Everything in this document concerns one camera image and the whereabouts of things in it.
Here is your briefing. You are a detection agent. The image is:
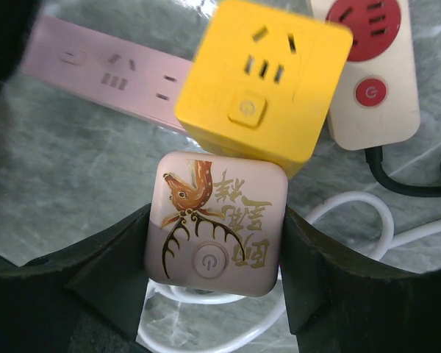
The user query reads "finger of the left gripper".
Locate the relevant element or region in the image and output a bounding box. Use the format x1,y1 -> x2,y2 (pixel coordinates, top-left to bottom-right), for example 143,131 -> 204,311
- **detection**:
0,0 -> 42,92

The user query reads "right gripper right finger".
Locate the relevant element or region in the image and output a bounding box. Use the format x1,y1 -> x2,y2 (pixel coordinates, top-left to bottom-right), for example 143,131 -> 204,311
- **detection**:
280,210 -> 441,352

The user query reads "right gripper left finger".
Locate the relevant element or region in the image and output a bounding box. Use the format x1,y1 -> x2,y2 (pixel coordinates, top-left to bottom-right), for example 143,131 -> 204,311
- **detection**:
0,206 -> 150,352

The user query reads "white power cable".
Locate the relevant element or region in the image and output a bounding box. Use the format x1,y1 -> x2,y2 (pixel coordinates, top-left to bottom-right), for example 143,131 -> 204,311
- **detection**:
135,190 -> 441,353

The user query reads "pink cube adapter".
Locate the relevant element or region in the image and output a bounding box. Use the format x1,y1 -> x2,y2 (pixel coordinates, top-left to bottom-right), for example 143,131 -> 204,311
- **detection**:
144,151 -> 288,296

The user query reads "pink power strip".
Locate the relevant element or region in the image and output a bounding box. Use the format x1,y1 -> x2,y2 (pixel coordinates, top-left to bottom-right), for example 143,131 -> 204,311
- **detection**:
21,15 -> 191,134

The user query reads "beige red power strip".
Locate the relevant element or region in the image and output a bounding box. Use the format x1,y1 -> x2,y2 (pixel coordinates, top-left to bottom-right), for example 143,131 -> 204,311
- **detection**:
309,1 -> 420,151

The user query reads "yellow cube socket adapter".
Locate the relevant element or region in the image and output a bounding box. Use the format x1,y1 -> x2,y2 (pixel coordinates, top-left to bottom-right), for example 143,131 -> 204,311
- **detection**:
175,1 -> 353,177

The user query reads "black power cable with plug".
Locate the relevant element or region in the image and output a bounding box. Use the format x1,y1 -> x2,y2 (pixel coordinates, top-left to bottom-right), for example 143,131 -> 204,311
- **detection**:
363,141 -> 441,202

